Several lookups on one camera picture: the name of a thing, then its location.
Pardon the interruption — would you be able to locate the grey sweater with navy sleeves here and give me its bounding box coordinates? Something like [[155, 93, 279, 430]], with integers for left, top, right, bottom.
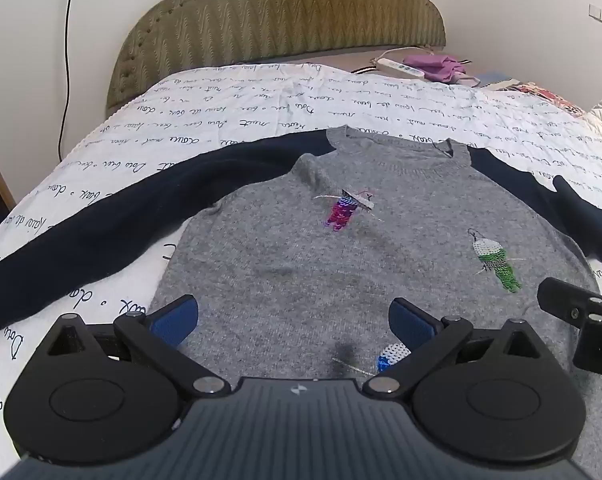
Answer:
[[0, 126, 602, 480]]

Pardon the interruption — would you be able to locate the white printed quilt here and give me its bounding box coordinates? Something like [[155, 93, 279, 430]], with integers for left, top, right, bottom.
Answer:
[[0, 62, 602, 476]]

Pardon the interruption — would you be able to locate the black wall cable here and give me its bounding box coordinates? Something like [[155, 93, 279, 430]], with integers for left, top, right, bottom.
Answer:
[[57, 0, 78, 163]]

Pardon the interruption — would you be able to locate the blue book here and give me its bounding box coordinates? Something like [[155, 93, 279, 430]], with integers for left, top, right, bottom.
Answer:
[[478, 71, 516, 92]]

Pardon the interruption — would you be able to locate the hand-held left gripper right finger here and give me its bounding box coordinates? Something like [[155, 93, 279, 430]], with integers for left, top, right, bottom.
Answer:
[[363, 297, 564, 400]]

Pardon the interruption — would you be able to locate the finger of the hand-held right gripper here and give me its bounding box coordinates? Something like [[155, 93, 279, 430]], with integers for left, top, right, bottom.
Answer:
[[537, 276, 602, 333], [573, 317, 602, 377]]

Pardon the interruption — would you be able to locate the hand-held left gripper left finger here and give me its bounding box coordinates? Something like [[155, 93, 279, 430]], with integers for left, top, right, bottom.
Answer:
[[33, 295, 232, 400]]

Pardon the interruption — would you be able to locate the olive padded headboard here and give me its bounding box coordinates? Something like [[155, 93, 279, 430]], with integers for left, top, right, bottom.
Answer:
[[105, 0, 446, 117]]

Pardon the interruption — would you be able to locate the purple cloth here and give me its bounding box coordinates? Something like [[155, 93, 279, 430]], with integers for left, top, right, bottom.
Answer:
[[403, 54, 469, 84]]

